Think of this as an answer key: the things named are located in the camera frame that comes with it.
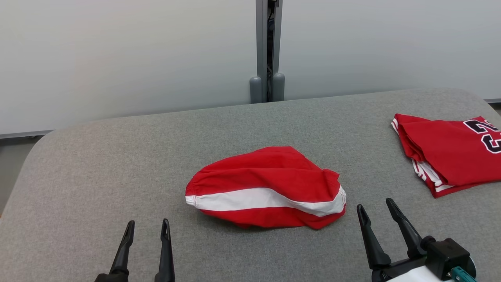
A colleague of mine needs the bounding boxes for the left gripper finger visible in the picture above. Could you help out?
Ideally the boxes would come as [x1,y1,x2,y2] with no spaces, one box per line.
[110,220,135,275]
[155,219,176,282]

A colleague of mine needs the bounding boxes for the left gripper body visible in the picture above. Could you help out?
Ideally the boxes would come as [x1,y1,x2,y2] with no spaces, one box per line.
[94,272,130,282]

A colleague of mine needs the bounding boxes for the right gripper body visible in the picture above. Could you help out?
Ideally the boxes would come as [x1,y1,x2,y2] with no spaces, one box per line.
[370,235,451,282]

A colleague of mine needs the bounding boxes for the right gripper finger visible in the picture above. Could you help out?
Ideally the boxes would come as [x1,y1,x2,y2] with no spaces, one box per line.
[356,204,392,270]
[386,198,427,258]

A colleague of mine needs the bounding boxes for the red jersey with dark number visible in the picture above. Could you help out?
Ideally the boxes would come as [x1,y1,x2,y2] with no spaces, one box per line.
[391,114,501,198]

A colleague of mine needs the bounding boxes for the red shorts with white stripe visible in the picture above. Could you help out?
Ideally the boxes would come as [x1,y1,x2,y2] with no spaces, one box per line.
[185,146,347,230]

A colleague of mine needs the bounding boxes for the right camera cable teal plug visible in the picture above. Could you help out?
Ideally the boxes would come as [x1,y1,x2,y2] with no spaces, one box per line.
[450,266,477,282]

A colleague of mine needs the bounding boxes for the grey metal partition post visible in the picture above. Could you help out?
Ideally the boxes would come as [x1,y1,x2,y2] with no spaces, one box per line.
[250,0,285,103]

